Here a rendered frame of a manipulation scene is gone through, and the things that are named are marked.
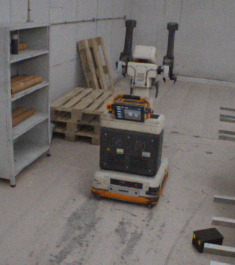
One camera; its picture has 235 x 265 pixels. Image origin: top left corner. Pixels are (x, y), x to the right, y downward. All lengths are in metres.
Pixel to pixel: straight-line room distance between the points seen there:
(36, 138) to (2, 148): 0.92
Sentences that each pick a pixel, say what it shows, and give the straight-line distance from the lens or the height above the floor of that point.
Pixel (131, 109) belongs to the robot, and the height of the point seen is 0.91.
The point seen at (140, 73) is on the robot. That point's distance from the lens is 3.54.
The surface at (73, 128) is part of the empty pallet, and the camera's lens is 4.95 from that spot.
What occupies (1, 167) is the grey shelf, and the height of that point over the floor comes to 0.19.
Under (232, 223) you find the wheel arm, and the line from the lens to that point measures 1.82.
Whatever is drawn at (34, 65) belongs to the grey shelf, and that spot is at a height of 1.07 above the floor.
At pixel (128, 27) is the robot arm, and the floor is 1.55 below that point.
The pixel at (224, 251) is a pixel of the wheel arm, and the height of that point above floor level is 0.85.
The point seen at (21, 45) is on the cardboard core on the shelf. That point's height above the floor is 1.32.
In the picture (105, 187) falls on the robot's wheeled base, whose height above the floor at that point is 0.15.
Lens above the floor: 1.76
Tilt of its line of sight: 20 degrees down
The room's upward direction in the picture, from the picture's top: 3 degrees clockwise
